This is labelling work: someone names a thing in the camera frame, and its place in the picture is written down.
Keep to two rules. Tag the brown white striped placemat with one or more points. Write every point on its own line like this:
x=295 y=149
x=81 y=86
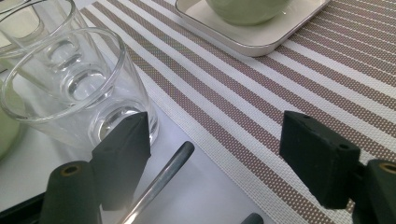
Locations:
x=249 y=93

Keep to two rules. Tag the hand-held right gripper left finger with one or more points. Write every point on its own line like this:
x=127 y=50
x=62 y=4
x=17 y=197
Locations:
x=124 y=161

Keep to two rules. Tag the white square plate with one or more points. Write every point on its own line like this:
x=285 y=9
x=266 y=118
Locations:
x=264 y=34

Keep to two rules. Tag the green ceramic bowl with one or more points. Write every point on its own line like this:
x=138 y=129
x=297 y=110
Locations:
x=246 y=12
x=6 y=133

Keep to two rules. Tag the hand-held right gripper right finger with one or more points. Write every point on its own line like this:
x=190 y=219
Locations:
x=320 y=161

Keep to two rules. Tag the clear drinking glass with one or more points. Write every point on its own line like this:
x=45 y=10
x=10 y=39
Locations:
x=15 y=12
x=130 y=93
x=59 y=28

